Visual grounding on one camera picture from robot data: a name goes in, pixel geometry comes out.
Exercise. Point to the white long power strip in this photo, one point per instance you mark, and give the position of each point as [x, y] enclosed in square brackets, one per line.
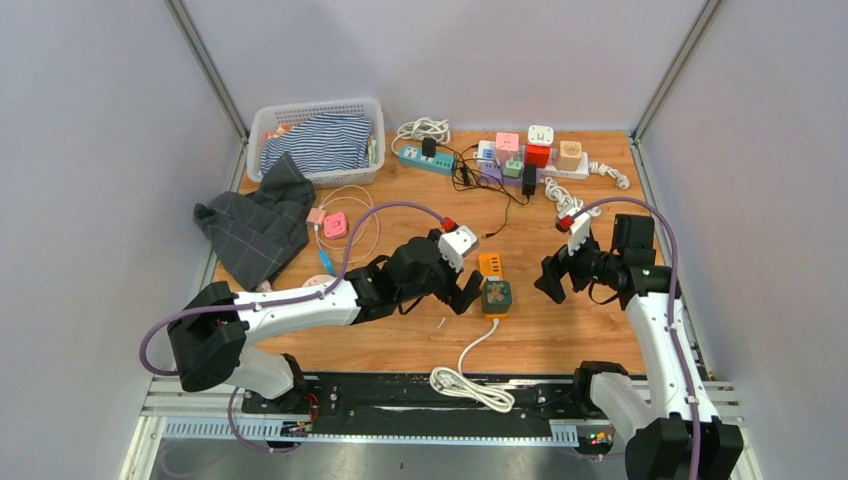
[550, 170]

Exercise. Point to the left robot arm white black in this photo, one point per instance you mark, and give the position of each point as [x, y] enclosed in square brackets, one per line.
[214, 341]

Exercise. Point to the teal power strip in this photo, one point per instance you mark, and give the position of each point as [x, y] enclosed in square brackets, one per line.
[439, 163]

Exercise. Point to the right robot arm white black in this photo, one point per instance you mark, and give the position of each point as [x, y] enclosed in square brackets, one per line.
[677, 432]

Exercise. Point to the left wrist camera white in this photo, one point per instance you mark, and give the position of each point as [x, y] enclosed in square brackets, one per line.
[455, 246]

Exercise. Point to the light pink usb charger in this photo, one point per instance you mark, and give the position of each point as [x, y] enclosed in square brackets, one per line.
[315, 218]

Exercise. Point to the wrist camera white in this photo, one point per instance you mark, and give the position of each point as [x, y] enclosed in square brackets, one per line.
[455, 246]
[576, 225]

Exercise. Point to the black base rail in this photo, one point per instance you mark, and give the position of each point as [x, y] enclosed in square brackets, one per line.
[405, 405]

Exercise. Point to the white cube socket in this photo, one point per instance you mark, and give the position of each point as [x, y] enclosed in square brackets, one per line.
[540, 135]

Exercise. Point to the black charger on teal strip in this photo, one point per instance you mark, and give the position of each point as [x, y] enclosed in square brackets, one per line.
[428, 147]

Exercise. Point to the black power adapter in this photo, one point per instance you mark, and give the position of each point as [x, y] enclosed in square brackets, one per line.
[529, 179]

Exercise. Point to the round pink power strip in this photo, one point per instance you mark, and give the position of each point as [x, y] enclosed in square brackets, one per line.
[320, 282]

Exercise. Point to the dark grey checked cloth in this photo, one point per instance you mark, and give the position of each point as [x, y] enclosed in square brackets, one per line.
[256, 236]

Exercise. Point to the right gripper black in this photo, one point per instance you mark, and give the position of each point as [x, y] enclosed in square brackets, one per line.
[555, 266]

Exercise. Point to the orange power strip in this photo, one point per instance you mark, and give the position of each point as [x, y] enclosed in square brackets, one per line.
[491, 267]

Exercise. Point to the dark green cube socket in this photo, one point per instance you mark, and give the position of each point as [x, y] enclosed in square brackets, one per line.
[496, 297]

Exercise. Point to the green small adapter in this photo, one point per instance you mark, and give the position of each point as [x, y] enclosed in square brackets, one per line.
[511, 169]

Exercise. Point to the pink cube socket back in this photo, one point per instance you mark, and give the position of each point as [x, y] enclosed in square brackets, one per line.
[506, 146]

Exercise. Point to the tan cube socket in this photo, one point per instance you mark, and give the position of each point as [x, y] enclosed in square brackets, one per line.
[570, 154]

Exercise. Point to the white plastic basket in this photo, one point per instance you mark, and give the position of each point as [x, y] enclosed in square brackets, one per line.
[273, 120]

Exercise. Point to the pink cube adapter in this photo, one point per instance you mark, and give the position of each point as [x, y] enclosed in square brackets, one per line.
[335, 225]

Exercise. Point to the blue cube socket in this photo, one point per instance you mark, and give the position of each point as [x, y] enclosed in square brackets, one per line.
[328, 263]

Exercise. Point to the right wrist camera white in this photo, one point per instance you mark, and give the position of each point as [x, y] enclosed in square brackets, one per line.
[576, 225]

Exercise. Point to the blue white striped cloth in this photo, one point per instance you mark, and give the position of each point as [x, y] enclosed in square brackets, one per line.
[323, 143]

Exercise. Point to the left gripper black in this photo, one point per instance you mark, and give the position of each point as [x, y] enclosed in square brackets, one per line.
[458, 298]

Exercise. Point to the red cube socket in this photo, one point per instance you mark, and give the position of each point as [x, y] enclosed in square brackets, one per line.
[537, 155]

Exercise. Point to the purple power strip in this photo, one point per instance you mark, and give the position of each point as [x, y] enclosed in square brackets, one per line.
[494, 174]

